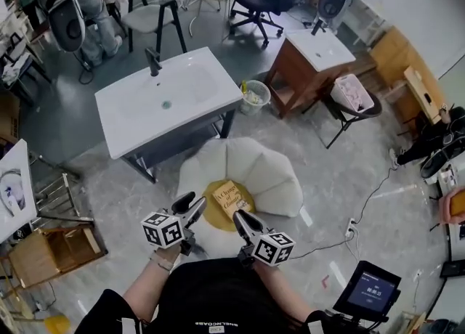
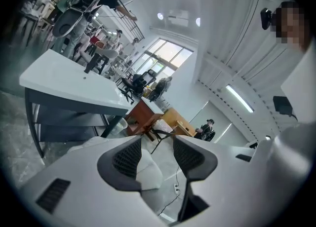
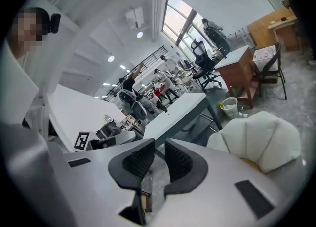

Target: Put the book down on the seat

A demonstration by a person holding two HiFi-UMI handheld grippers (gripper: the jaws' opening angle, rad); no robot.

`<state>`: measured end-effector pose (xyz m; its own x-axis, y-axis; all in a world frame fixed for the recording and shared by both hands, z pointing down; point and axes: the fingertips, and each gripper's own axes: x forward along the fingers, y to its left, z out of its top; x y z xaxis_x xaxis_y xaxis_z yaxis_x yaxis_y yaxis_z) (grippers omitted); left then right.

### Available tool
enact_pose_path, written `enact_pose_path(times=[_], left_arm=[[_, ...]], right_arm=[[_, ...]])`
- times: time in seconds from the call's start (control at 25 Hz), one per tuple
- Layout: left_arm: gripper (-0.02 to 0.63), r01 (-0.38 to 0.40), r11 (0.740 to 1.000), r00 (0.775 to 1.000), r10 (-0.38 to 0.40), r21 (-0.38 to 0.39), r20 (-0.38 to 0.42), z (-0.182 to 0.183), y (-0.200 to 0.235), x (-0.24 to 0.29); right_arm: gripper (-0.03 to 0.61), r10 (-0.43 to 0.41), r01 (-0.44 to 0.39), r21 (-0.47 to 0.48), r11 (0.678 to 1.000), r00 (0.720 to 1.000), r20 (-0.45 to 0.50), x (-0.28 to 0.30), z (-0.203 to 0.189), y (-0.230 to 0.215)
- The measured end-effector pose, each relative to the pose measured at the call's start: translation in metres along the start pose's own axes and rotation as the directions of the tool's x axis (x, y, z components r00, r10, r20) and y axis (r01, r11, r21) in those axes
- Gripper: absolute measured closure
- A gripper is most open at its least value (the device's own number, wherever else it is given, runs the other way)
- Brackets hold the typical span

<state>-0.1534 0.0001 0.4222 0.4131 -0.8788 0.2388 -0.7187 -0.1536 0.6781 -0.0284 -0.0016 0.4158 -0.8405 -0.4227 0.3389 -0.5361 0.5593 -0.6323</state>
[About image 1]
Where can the tall black faucet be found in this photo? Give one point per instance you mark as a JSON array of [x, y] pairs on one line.
[[153, 62]]

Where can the grey chair black legs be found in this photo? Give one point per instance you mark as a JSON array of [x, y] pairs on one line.
[[152, 20]]

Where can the white laundry basket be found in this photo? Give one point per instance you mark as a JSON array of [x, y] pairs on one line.
[[350, 93]]

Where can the person's left forearm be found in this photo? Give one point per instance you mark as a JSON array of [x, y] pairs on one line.
[[149, 289]]

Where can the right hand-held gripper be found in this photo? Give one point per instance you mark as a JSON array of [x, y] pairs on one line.
[[274, 249]]

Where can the person's black t-shirt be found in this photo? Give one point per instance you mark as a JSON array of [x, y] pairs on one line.
[[218, 296]]

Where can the wooden crate shelf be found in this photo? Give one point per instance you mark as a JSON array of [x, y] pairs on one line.
[[32, 256]]

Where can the person's right forearm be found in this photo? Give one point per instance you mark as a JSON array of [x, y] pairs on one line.
[[287, 292]]

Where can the metal sink stand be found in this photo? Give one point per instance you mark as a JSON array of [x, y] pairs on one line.
[[72, 218]]

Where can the wooden cabinet white basin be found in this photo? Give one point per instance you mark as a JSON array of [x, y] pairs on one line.
[[290, 78]]

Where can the wooden planks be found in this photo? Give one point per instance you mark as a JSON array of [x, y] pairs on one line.
[[399, 67]]

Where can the white washbasin grey cabinet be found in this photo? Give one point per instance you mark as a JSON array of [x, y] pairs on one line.
[[145, 111]]

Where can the orange book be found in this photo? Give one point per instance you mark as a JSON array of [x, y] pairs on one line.
[[229, 198]]

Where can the white flower-shaped cushion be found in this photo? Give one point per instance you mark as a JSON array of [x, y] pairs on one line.
[[261, 169]]

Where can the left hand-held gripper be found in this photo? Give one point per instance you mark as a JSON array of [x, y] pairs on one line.
[[161, 229]]

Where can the white waste basket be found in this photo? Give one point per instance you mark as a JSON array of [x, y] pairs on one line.
[[256, 98]]

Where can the small black faucet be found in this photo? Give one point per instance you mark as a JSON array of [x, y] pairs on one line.
[[318, 27]]

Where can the black folding chair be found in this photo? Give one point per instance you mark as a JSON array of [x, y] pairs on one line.
[[363, 113]]

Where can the yellow dustpan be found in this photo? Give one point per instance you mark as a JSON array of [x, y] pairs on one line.
[[57, 324]]

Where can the white sink steel bowl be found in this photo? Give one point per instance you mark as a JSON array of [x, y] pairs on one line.
[[20, 165]]

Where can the black flat device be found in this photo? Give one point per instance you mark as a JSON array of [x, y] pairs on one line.
[[454, 269]]

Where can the black screen device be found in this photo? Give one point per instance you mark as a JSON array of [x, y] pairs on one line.
[[368, 292]]

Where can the white power strip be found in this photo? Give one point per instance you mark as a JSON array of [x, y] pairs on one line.
[[350, 229]]

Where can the pink wrist band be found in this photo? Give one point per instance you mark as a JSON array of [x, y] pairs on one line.
[[161, 261]]

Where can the small pink chair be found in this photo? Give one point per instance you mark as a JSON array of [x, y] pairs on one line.
[[454, 209]]

